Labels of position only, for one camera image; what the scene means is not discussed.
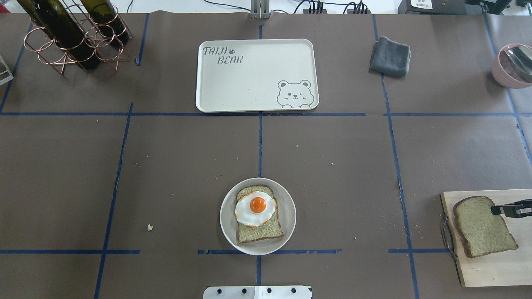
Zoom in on copper wire bottle rack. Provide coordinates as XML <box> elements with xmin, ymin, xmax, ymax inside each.
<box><xmin>23</xmin><ymin>0</ymin><xmax>133</xmax><ymax>74</ymax></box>

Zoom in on bread slice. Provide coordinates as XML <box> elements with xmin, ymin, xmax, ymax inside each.
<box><xmin>236</xmin><ymin>186</ymin><xmax>284</xmax><ymax>244</ymax></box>
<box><xmin>453</xmin><ymin>196</ymin><xmax>519</xmax><ymax>259</ymax></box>

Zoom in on dark green wine bottle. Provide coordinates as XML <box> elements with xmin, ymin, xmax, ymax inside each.
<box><xmin>18</xmin><ymin>0</ymin><xmax>100</xmax><ymax>70</ymax></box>

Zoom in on grey round plate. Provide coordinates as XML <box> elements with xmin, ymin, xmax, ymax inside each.
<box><xmin>219</xmin><ymin>178</ymin><xmax>297</xmax><ymax>256</ymax></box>

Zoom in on cream bear serving tray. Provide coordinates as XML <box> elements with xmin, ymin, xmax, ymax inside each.
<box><xmin>195</xmin><ymin>39</ymin><xmax>320</xmax><ymax>113</ymax></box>

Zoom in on bread slice under egg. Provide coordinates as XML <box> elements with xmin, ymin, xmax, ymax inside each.
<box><xmin>236</xmin><ymin>186</ymin><xmax>284</xmax><ymax>244</ymax></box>

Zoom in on metal spoon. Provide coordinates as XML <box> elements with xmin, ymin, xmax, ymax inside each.
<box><xmin>504</xmin><ymin>45</ymin><xmax>532</xmax><ymax>83</ymax></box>

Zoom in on white wire rack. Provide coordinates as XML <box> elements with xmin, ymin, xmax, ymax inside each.
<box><xmin>0</xmin><ymin>55</ymin><xmax>14</xmax><ymax>86</ymax></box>

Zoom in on grey metal camera mount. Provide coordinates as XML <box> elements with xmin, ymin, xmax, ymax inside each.
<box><xmin>250</xmin><ymin>0</ymin><xmax>271</xmax><ymax>19</ymax></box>

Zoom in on wooden cutting board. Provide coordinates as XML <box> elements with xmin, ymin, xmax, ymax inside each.
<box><xmin>441</xmin><ymin>189</ymin><xmax>532</xmax><ymax>287</ymax></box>

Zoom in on black equipment box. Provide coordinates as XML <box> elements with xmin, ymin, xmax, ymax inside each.
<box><xmin>397</xmin><ymin>0</ymin><xmax>511</xmax><ymax>15</ymax></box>

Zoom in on folded grey cloth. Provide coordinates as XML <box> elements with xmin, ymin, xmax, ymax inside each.
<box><xmin>369</xmin><ymin>36</ymin><xmax>411</xmax><ymax>77</ymax></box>

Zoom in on pink bowl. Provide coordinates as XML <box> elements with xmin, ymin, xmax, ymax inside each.
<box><xmin>491</xmin><ymin>43</ymin><xmax>531</xmax><ymax>89</ymax></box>

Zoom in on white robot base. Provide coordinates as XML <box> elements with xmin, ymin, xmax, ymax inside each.
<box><xmin>203</xmin><ymin>285</ymin><xmax>313</xmax><ymax>299</ymax></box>

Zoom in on fried egg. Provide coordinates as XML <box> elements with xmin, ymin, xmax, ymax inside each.
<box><xmin>234</xmin><ymin>191</ymin><xmax>277</xmax><ymax>228</ymax></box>

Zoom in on black cables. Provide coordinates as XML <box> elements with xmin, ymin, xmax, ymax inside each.
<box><xmin>204</xmin><ymin>0</ymin><xmax>369</xmax><ymax>15</ymax></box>

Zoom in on metal cutting board handle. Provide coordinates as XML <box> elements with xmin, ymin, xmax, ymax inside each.
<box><xmin>440</xmin><ymin>213</ymin><xmax>458</xmax><ymax>262</ymax></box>

